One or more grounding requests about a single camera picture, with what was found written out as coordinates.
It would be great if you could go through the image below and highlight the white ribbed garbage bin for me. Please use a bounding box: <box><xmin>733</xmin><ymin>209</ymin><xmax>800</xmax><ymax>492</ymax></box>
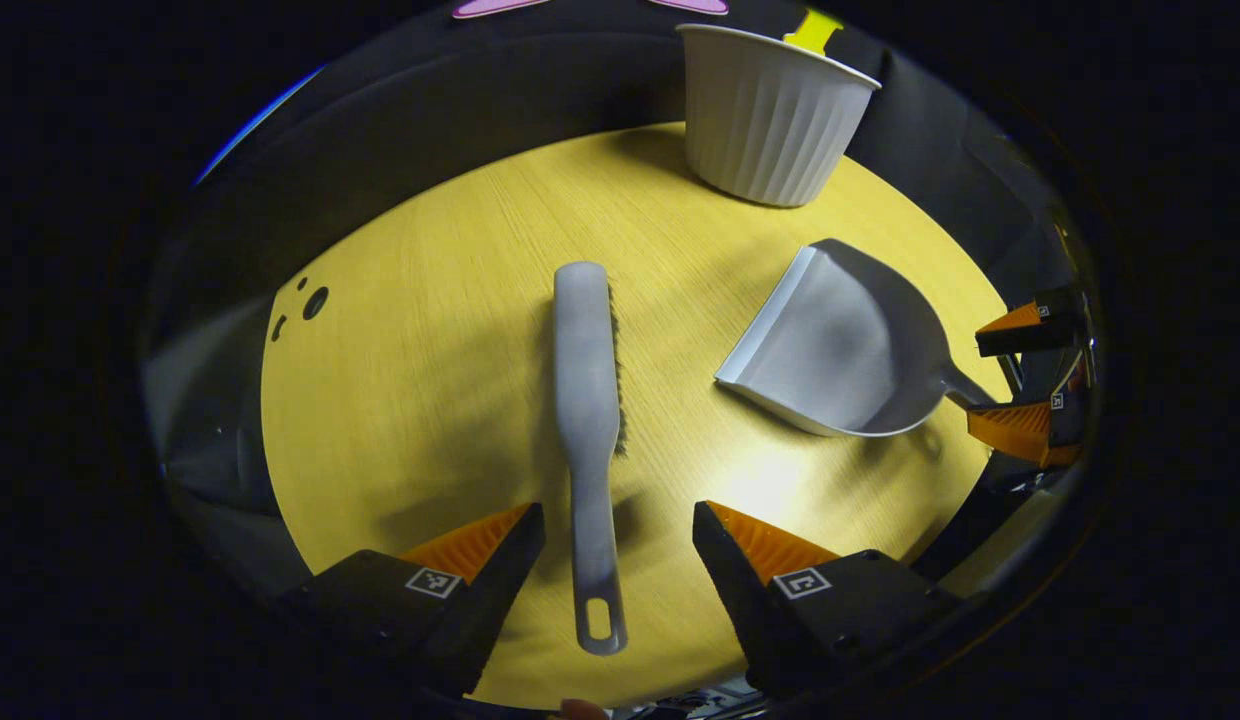
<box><xmin>676</xmin><ymin>23</ymin><xmax>883</xmax><ymax>209</ymax></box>

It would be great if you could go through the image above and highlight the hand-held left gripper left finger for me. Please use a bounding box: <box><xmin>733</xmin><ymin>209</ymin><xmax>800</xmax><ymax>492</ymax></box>
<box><xmin>278</xmin><ymin>502</ymin><xmax>547</xmax><ymax>699</ymax></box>

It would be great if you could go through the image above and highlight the grey dustpan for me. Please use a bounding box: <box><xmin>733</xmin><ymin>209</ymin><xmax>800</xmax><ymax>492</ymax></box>
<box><xmin>714</xmin><ymin>238</ymin><xmax>998</xmax><ymax>439</ymax></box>

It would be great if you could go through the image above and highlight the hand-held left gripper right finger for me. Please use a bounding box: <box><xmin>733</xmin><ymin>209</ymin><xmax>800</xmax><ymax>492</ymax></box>
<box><xmin>691</xmin><ymin>500</ymin><xmax>968</xmax><ymax>699</ymax></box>

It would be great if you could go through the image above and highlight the small grey broom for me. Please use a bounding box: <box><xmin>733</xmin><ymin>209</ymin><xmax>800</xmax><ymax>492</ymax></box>
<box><xmin>552</xmin><ymin>261</ymin><xmax>629</xmax><ymax>657</ymax></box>

